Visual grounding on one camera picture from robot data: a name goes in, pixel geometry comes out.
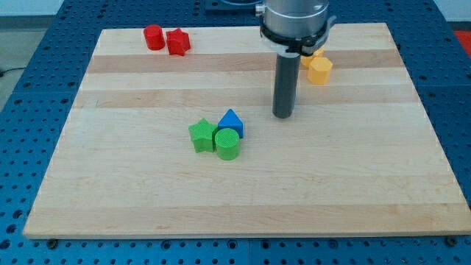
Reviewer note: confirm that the yellow block behind rod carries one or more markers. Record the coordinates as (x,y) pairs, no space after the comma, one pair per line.
(306,60)

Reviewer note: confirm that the red star block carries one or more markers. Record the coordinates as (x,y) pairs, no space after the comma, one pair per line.
(178,42)

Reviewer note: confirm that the blue triangle block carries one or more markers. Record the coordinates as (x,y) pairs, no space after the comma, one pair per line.
(231,120)

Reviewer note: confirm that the red cylinder block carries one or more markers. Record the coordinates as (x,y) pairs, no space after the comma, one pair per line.
(153,35)

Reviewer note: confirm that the wooden board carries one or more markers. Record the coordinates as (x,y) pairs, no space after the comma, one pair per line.
(357,157)

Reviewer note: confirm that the yellow hexagon block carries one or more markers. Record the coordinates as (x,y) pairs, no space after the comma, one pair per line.
(319,70)

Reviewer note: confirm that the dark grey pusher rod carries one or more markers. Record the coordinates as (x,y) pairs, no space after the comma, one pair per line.
(285,88)

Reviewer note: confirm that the green star block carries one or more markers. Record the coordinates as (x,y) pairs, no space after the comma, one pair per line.
(202,135)

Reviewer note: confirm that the green cylinder block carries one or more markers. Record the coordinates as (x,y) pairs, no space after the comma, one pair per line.
(227,144)

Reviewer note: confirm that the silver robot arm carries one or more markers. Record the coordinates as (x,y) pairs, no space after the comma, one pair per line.
(294,27)

